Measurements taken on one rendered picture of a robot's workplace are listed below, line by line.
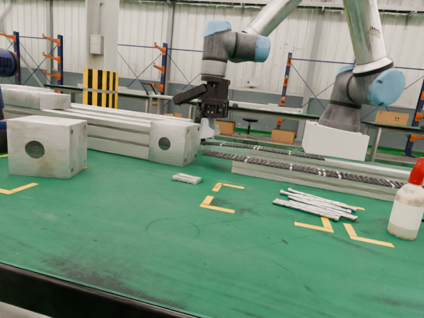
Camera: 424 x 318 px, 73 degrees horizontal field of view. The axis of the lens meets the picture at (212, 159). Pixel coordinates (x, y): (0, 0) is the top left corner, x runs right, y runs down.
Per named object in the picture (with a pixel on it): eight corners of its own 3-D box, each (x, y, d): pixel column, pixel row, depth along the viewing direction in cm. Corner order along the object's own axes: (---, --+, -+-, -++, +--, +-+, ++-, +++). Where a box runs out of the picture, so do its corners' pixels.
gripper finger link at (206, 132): (210, 149, 83) (216, 118, 83) (191, 146, 85) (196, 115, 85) (212, 150, 86) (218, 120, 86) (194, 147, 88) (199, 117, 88)
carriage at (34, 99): (70, 117, 86) (70, 94, 85) (40, 119, 76) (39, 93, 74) (29, 111, 90) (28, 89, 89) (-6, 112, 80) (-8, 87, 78)
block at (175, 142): (199, 158, 79) (203, 123, 77) (182, 166, 67) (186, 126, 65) (170, 152, 81) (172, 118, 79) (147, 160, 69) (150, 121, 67)
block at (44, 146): (90, 163, 61) (91, 118, 59) (69, 179, 50) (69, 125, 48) (41, 159, 60) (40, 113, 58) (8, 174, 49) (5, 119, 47)
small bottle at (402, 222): (417, 243, 40) (441, 162, 38) (387, 235, 42) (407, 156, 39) (414, 233, 44) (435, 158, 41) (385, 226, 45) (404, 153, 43)
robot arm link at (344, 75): (349, 104, 117) (359, 70, 114) (371, 107, 104) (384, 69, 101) (322, 98, 114) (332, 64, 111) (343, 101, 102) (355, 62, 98)
